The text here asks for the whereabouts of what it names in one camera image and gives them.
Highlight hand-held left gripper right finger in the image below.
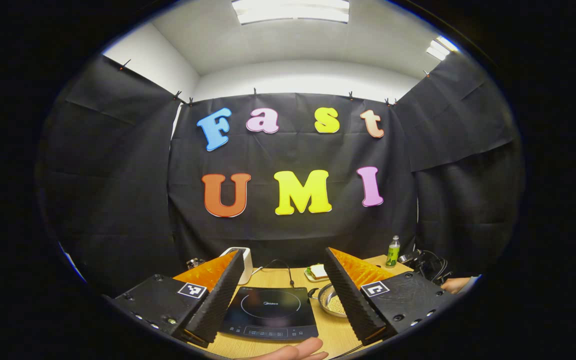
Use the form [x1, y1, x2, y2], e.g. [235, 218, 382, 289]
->
[322, 247, 456, 347]

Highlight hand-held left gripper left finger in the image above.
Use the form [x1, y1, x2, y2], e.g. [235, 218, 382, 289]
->
[110, 248, 245, 349]

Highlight steel pot with black handle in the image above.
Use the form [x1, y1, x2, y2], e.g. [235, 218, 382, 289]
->
[308, 282, 349, 319]

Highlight black induction cooktop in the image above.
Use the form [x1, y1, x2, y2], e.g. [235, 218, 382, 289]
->
[219, 286, 320, 342]

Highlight heap of pale soybeans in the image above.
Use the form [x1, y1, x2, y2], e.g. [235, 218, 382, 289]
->
[329, 294, 348, 317]

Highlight small pale rectangular plate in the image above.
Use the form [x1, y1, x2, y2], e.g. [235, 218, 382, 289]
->
[304, 267, 330, 283]

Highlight white kitchen appliance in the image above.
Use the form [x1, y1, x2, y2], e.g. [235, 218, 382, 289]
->
[219, 246, 254, 286]

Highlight green plastic bottle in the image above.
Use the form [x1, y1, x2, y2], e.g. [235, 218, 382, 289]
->
[385, 235, 401, 269]

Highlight black backdrop cloth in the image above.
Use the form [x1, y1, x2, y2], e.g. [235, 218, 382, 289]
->
[35, 50, 526, 298]

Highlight small ceiling light panel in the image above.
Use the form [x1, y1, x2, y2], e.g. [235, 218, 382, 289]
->
[425, 35, 461, 62]

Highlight large ceiling light panel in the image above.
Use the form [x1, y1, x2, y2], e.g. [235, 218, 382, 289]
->
[231, 0, 350, 25]

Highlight black power cable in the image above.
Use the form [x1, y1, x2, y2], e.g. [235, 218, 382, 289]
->
[263, 259, 296, 288]

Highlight black cable bundle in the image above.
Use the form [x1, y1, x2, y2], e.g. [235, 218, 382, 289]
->
[399, 248, 453, 286]

